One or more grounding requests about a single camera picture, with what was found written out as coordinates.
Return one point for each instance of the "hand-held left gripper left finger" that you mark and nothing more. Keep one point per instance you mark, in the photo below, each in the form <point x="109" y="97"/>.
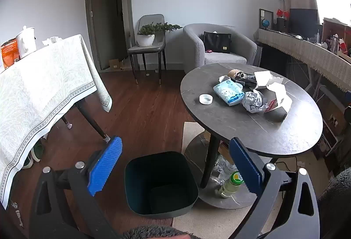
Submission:
<point x="105" y="165"/>

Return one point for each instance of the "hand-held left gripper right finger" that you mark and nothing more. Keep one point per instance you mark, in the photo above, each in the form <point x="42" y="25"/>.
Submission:
<point x="245" y="165"/>

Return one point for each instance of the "dark green waste bin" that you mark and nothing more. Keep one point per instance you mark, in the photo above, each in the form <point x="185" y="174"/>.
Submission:
<point x="161" y="173"/>

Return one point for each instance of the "silver foil wrapper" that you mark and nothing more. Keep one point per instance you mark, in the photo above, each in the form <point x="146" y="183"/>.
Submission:
<point x="253" y="102"/>

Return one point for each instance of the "small red card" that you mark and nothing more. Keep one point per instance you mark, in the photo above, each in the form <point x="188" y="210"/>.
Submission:
<point x="271" y="105"/>

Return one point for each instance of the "blue wet wipes pack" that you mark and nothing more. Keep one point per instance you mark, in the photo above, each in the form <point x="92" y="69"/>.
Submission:
<point x="228" y="92"/>

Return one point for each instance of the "white cardboard box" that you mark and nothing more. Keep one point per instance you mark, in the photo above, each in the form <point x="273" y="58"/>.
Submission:
<point x="279" y="96"/>

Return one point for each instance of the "black snack packet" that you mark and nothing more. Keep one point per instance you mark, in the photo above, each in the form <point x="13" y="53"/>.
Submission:
<point x="246" y="79"/>

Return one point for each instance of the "clear plastic wrapper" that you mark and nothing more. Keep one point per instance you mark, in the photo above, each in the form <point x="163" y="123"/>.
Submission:
<point x="223" y="79"/>

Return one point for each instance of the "clear plastic bottle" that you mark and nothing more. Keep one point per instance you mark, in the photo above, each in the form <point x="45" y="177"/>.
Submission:
<point x="224" y="167"/>

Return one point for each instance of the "green-capped plastic bottle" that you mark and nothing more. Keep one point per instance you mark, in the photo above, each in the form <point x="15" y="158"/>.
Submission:
<point x="231" y="185"/>

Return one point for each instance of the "round grey stone table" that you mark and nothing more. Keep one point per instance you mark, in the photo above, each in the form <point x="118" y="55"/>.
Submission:
<point x="233" y="124"/>

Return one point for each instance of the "dark-legged dining table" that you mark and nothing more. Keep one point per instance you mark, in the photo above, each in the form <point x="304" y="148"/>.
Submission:
<point x="92" y="121"/>

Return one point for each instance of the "green white shoe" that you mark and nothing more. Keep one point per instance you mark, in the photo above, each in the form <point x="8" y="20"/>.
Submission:
<point x="38" y="151"/>

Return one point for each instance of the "white tape roll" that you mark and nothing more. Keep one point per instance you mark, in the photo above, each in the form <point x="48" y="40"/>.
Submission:
<point x="205" y="99"/>

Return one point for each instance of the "beige rug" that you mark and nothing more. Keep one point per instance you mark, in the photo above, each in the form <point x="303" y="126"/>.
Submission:
<point x="197" y="228"/>

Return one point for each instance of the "small cardboard box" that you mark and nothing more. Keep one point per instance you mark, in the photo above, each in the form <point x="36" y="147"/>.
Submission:
<point x="115" y="64"/>

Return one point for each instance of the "black handbag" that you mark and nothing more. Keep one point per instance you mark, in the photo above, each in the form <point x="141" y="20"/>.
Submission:
<point x="216" y="41"/>

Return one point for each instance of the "sideboard with beige cloth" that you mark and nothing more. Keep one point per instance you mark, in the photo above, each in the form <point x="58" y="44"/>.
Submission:
<point x="315" y="55"/>

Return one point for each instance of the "grey fabric armchair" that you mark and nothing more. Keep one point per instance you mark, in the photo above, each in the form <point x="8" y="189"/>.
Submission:
<point x="196" y="44"/>

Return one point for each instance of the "potted plant white pot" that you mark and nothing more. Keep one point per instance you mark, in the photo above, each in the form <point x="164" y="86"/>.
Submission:
<point x="145" y="39"/>

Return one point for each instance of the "dark grey door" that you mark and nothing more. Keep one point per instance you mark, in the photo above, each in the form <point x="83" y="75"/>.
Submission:
<point x="108" y="31"/>

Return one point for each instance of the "white tissue wad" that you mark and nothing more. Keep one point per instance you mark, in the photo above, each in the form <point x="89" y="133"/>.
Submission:
<point x="50" y="40"/>

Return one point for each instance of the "small blue globe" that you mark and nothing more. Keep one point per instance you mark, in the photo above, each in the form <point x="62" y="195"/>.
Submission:
<point x="265" y="23"/>

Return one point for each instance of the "dark speaker box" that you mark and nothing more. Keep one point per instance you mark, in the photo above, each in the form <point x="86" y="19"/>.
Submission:
<point x="282" y="24"/>

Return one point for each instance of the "orange packet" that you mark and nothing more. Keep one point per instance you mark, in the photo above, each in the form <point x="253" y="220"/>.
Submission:
<point x="9" y="54"/>

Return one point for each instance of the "white kettle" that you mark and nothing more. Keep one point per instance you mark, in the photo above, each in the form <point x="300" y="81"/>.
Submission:
<point x="26" y="41"/>

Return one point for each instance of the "small white bottle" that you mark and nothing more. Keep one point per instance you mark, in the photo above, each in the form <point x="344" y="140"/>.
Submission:
<point x="317" y="37"/>

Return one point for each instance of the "grey dining chair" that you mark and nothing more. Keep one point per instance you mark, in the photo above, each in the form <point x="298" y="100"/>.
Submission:
<point x="153" y="20"/>

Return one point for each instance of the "black monitor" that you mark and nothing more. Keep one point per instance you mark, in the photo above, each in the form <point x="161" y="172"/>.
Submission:
<point x="303" y="21"/>

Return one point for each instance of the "small red flags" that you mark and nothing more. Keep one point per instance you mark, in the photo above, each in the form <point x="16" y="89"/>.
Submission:
<point x="282" y="13"/>

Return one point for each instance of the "large cardboard box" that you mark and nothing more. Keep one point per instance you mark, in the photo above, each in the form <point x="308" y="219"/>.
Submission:
<point x="333" y="28"/>

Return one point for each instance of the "dark picture frame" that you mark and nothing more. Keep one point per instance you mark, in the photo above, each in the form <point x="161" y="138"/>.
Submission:
<point x="264" y="13"/>

